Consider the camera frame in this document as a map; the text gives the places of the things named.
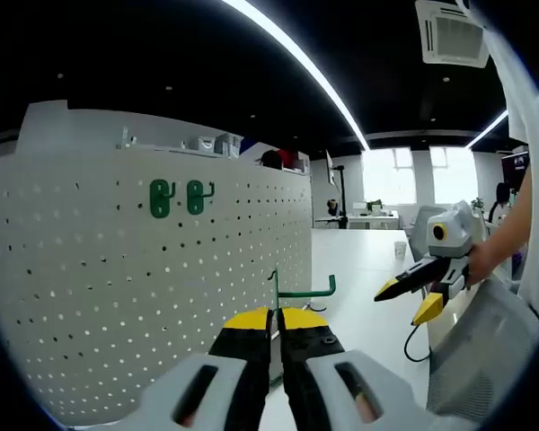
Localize green hook assembly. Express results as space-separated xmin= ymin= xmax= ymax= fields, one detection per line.
xmin=187 ymin=180 xmax=216 ymax=216
xmin=148 ymin=179 xmax=177 ymax=220
xmin=267 ymin=263 xmax=337 ymax=391

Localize black cable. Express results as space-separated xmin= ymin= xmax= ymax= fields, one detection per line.
xmin=402 ymin=322 xmax=432 ymax=363

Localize white perforated mounting plate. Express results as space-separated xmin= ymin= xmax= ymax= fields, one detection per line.
xmin=0 ymin=147 xmax=327 ymax=426

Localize person's right hand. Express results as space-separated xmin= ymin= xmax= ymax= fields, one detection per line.
xmin=465 ymin=240 xmax=504 ymax=288

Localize monitor on stand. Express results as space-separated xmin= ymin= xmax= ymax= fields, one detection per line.
xmin=324 ymin=149 xmax=337 ymax=186

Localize ceiling air conditioner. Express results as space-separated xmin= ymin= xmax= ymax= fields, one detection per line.
xmin=415 ymin=0 xmax=490 ymax=69

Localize black tripod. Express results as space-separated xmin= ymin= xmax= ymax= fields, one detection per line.
xmin=333 ymin=163 xmax=350 ymax=230

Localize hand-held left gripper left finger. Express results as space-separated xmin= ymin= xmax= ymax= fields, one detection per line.
xmin=137 ymin=306 xmax=274 ymax=431

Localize light grey mesh chair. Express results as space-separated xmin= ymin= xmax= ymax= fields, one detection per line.
xmin=426 ymin=273 xmax=539 ymax=417

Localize ceiling light strip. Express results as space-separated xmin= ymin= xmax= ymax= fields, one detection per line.
xmin=464 ymin=109 xmax=509 ymax=149
xmin=222 ymin=0 xmax=370 ymax=152

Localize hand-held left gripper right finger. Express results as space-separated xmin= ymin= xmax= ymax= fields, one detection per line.
xmin=277 ymin=307 xmax=436 ymax=431

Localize metal shelf rack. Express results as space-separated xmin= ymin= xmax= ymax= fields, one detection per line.
xmin=116 ymin=125 xmax=246 ymax=158

